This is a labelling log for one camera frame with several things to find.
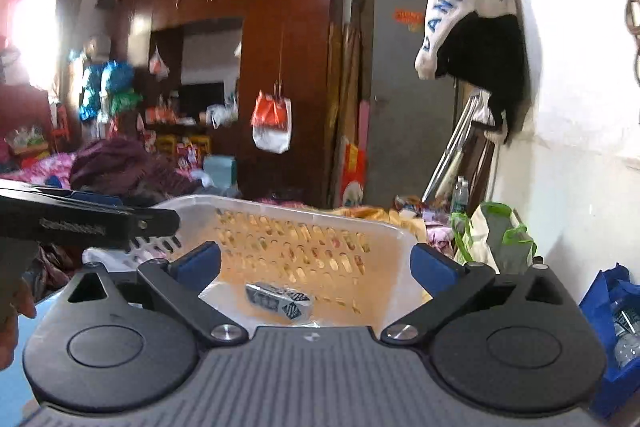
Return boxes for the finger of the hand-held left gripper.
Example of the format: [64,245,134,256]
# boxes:
[0,179,182,254]

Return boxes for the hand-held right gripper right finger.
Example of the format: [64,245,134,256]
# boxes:
[380,243,576,347]

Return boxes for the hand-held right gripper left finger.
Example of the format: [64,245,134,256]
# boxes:
[65,241,248,349]

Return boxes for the black and white packet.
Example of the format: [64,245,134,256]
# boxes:
[245,282,315,322]

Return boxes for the clear plastic basket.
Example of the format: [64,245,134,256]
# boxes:
[82,194,435,333]

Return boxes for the person's left hand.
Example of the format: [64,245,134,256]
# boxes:
[0,278,38,372]

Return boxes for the purple blanket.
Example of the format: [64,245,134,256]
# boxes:
[69,137,202,204]

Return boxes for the white tote bag green trim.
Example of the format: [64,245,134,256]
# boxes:
[451,202,539,274]

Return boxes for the green capped plastic bottle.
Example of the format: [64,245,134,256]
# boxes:
[451,177,471,216]

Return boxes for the red printed bag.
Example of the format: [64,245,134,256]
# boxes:
[341,142,369,206]

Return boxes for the metal crutches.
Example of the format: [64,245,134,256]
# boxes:
[422,91,490,204]

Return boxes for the blue foil decoration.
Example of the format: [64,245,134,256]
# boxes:
[79,59,137,118]

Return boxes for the orange and white plastic bag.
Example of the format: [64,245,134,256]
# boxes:
[251,91,293,154]

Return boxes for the black television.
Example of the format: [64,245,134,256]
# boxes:
[179,82,227,116]

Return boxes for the pink board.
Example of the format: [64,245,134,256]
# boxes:
[357,102,371,148]

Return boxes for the grey door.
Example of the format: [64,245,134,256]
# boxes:
[366,0,459,208]

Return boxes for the small hanging plastic bag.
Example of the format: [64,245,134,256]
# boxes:
[149,47,170,80]

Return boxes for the blue fabric bag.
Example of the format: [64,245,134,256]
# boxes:
[579,263,640,421]

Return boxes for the leaning wooden boards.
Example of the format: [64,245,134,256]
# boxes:
[329,24,369,208]

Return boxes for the window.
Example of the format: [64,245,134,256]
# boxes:
[10,0,62,88]

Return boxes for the clear plastic bottle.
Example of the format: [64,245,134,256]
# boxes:
[611,297,640,369]

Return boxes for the black hanging garment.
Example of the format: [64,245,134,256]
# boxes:
[434,13,532,146]

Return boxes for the orange door sticker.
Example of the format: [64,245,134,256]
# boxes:
[394,8,427,30]

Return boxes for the brown wooden wardrobe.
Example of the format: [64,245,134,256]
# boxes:
[117,0,346,208]

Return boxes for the white lettered cloth bag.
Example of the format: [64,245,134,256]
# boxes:
[414,0,517,80]

